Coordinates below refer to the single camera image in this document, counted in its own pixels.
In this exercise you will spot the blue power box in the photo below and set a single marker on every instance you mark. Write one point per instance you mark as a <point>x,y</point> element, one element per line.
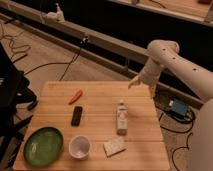
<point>178,107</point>

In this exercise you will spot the black eraser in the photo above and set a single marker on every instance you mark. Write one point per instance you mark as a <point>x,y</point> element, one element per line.
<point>77,113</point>

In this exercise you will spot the white device on rail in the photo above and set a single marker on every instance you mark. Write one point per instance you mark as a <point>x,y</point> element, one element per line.
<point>58,15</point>

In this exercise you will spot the green plate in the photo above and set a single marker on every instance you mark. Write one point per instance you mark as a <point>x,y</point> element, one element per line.
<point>43,147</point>

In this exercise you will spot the white ceramic cup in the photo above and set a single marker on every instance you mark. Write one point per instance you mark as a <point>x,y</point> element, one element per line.
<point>79,147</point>

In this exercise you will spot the beige sponge block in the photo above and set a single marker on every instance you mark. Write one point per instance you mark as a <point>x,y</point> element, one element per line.
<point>114,146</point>

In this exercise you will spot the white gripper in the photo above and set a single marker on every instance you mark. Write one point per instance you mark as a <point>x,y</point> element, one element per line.
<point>149,75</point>

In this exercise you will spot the orange carrot toy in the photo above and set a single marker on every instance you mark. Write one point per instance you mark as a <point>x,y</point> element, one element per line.
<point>75,97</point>

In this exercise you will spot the black office chair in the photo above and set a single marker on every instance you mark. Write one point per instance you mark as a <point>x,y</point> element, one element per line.
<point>13,91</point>

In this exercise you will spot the white plastic bottle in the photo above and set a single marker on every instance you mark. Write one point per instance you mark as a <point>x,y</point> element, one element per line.
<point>121,118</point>

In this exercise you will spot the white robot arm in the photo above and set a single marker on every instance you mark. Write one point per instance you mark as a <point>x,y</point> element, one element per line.
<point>164,54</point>

